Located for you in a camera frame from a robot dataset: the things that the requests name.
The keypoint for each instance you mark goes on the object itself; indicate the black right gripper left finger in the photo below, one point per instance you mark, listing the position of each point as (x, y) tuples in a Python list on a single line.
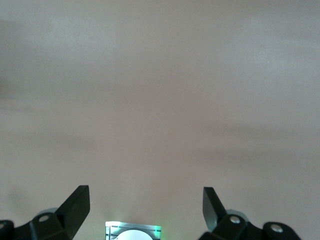
[(62, 225)]

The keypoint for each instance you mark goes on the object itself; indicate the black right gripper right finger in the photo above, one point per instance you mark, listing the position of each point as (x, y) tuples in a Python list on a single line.
[(225, 227)]

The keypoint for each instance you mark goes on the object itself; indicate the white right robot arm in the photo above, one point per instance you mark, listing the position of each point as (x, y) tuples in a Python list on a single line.
[(132, 236)]

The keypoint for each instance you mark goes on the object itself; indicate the brown table cover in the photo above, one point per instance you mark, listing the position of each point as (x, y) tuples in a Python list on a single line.
[(160, 100)]

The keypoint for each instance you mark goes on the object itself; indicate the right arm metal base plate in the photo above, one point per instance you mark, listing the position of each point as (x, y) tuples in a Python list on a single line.
[(111, 232)]

